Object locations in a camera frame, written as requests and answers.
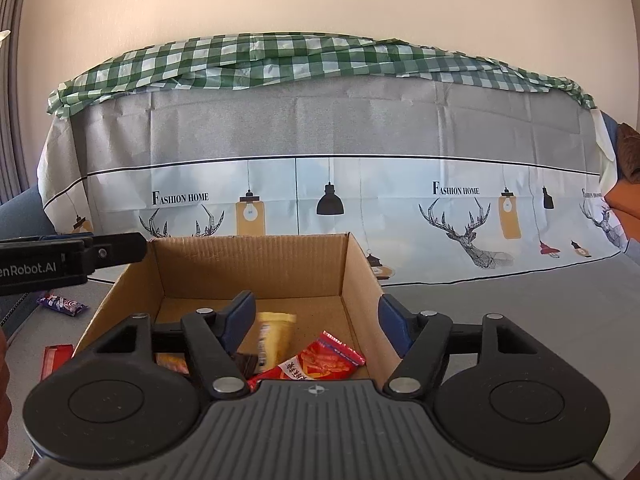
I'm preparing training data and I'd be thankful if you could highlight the brown cardboard box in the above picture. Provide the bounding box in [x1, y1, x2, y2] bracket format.
[72, 232, 403, 381]

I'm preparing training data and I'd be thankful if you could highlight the orange and red candy packet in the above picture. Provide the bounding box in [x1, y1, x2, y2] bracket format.
[154, 353, 190, 377]

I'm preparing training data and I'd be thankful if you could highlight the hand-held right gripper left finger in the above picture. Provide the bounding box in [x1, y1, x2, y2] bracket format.
[75, 290, 257, 400]

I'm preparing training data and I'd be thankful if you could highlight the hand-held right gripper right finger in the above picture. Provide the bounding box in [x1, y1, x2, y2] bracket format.
[379, 294, 566, 402]

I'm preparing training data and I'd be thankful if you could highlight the brown cloth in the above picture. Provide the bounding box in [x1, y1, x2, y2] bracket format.
[616, 122, 640, 185]

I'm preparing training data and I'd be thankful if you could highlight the red snack packet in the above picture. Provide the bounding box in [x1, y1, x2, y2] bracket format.
[41, 344, 76, 381]
[247, 330, 367, 393]

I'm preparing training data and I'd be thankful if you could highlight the purple snack packet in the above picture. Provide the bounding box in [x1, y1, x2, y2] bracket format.
[37, 294, 88, 317]

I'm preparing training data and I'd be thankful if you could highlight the green checked cloth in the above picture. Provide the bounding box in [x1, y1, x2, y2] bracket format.
[46, 31, 597, 118]

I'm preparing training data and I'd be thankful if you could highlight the grey curtain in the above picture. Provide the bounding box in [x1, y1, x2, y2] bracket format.
[0, 0, 28, 201]

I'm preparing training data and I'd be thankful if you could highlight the dark brown snack packet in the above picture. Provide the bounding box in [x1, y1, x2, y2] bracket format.
[232, 352, 261, 378]

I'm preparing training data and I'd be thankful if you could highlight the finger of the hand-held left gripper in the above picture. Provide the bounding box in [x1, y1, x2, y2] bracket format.
[82, 232, 148, 273]

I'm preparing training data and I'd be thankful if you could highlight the orange cushion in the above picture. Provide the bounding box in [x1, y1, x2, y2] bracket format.
[604, 177, 640, 226]

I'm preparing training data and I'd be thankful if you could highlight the grey deer print cloth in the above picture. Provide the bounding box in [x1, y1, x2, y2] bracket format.
[37, 80, 640, 411]

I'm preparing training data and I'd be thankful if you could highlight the yellow snack packet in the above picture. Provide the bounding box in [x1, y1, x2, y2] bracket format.
[255, 311, 297, 368]

